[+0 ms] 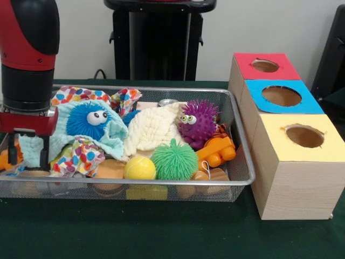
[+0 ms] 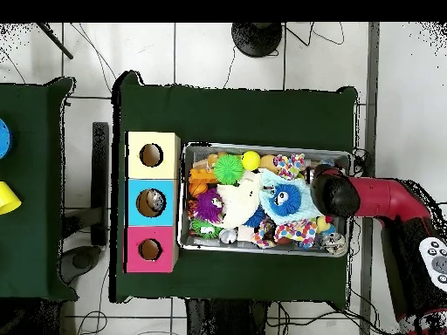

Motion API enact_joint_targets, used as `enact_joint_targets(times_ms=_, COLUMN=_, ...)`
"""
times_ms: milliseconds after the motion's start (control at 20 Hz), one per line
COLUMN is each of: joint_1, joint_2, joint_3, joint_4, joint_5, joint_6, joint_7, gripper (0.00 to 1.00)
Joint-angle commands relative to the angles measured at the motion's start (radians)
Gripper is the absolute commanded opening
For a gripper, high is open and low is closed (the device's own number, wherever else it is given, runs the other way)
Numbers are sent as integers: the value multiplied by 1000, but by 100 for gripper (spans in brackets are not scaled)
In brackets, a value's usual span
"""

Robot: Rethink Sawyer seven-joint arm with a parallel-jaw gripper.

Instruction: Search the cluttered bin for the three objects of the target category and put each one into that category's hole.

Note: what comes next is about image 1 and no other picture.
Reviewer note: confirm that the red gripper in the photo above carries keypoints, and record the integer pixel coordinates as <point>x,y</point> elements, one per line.
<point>29,123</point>

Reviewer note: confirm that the small orange plastic toy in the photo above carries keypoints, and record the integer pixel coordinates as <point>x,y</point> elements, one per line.
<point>3,159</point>

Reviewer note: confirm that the blue spiky rubber ball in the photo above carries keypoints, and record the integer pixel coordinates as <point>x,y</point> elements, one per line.
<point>129,116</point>
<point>83,121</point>

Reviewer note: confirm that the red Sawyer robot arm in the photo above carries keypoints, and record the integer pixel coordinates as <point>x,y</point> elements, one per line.
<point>27,54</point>

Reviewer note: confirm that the shallow clear mesh bin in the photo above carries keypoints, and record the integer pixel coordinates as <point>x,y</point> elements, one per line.
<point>240,172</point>

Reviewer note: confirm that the wooden box with three holes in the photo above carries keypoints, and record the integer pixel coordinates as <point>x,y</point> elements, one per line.
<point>302,178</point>

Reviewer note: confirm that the small colourful dotted cloth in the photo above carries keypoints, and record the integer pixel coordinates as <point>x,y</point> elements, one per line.
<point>81,156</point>

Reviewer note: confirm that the large colourful dotted cloth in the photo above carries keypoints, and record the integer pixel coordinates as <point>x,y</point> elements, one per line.
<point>73,94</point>

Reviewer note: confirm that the tan orange ball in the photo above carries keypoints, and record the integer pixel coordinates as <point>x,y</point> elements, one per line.
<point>109,170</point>

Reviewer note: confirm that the mint green cloth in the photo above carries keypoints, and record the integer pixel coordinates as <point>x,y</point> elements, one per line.
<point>116,143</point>

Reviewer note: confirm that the yellow ball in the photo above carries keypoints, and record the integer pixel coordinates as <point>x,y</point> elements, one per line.
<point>140,168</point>

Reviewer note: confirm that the cream white cloth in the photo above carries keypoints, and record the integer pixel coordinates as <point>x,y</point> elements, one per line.
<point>153,129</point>

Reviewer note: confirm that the green spiky rubber ball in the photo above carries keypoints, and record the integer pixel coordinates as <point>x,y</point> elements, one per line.
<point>174,160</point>

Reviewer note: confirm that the dark green table cloth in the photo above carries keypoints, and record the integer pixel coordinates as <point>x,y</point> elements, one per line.
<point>161,232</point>

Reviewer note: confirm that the purple spiky ball with eyes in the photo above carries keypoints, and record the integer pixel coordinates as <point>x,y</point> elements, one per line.
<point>200,124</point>

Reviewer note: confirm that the orange toy building block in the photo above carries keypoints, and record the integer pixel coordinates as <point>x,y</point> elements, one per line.
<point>216,151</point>

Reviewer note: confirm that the black panel stand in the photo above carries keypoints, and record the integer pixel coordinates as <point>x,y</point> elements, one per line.
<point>331,48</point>

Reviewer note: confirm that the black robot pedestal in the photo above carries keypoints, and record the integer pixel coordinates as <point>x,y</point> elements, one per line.
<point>156,43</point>

